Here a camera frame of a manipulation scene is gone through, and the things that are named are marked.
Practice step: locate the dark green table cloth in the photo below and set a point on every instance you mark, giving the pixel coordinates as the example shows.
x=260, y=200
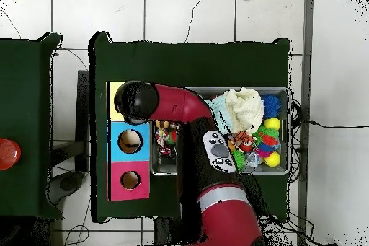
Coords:
x=187, y=64
x=23, y=98

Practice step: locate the dark grey rounded base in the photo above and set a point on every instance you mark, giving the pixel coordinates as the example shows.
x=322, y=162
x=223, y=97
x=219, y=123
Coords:
x=67, y=184

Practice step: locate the wooden yo-yo toy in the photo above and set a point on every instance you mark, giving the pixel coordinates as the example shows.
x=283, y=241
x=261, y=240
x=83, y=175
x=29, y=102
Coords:
x=163, y=124

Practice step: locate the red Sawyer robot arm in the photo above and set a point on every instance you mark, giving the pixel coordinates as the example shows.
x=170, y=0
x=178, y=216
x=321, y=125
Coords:
x=178, y=103

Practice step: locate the bright green spiky ball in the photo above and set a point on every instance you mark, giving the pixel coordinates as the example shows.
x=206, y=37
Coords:
x=239, y=159

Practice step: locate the mint green waffle cloth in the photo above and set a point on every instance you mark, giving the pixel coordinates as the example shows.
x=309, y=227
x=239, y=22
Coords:
x=220, y=113

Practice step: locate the orange tiger plush toy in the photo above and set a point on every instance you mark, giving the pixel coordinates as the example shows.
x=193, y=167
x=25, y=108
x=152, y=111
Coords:
x=243, y=137

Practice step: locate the blue spiky ball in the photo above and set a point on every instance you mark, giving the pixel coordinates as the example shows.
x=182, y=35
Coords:
x=271, y=105

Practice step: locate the red round container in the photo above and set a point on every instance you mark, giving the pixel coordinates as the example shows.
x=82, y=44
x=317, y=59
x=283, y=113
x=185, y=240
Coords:
x=8, y=153

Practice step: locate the black metal stand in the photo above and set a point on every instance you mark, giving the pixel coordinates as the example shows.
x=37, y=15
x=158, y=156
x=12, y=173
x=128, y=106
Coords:
x=83, y=113

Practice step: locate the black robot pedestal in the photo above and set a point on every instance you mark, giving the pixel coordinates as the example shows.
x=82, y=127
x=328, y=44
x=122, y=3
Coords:
x=167, y=234

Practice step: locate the cream waffle cloth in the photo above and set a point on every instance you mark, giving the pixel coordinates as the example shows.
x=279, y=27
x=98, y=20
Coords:
x=245, y=110

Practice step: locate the yellow smooth ball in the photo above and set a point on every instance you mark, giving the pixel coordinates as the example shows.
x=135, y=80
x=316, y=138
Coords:
x=272, y=124
x=272, y=159

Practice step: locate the clear mesh bin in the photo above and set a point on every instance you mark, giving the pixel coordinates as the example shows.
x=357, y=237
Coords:
x=161, y=168

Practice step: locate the wooden box with three holes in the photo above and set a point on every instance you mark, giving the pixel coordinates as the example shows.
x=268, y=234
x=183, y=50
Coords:
x=145, y=156

